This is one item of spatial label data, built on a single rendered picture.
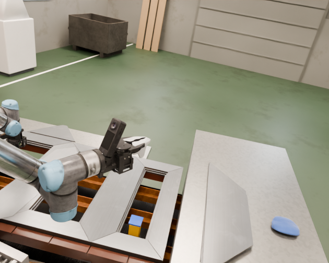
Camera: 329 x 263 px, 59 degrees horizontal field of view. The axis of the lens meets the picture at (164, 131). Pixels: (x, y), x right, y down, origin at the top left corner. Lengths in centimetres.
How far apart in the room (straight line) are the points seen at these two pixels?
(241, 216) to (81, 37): 669
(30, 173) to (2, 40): 483
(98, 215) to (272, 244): 81
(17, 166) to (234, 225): 86
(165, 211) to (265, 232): 52
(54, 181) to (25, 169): 13
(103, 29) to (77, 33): 77
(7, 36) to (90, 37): 238
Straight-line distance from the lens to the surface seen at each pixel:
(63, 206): 86
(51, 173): 78
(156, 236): 146
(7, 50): 564
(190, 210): 132
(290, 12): 822
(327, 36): 838
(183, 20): 864
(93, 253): 141
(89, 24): 739
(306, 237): 144
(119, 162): 88
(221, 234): 124
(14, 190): 172
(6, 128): 152
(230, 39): 836
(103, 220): 151
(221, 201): 138
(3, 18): 559
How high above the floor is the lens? 193
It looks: 28 degrees down
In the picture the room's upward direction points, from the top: 9 degrees clockwise
